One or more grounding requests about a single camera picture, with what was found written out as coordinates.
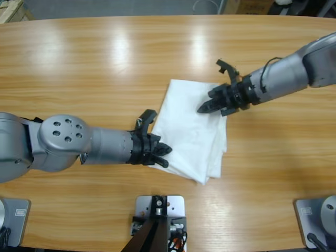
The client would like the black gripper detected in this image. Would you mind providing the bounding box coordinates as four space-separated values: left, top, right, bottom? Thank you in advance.
129 130 173 168
197 75 253 118

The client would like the white t-shirt with small print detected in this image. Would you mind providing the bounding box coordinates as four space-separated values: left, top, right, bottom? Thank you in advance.
146 78 228 186

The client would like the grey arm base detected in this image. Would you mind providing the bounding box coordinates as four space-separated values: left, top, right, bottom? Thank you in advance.
0 198 32 247
293 194 336 249

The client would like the black clamp block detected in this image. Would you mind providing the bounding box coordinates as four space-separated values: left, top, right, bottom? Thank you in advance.
131 215 187 238

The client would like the yellow box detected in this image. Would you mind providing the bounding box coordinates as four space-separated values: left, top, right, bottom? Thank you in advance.
225 0 241 14

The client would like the brown cardboard box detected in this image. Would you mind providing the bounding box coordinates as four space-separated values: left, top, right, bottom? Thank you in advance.
237 0 274 14

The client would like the cardboard boxes stack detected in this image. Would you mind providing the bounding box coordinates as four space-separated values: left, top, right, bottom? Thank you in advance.
0 0 35 24

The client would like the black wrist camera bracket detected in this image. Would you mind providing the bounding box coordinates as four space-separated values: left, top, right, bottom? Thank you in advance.
134 109 158 135
215 59 241 86

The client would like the white mount plate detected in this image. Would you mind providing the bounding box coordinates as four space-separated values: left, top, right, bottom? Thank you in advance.
135 195 186 219

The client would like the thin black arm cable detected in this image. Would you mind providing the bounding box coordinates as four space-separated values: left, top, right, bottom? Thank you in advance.
259 57 283 93

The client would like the orange cable bundle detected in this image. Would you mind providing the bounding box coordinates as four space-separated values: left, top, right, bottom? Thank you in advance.
167 232 188 252

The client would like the white cable loop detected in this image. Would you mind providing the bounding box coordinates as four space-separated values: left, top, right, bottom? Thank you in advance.
193 0 220 14

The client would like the grey metal frame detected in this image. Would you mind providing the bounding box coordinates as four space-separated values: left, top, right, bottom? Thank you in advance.
272 0 336 18

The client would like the black base cable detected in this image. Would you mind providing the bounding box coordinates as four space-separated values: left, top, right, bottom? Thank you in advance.
307 232 330 252
0 227 12 247

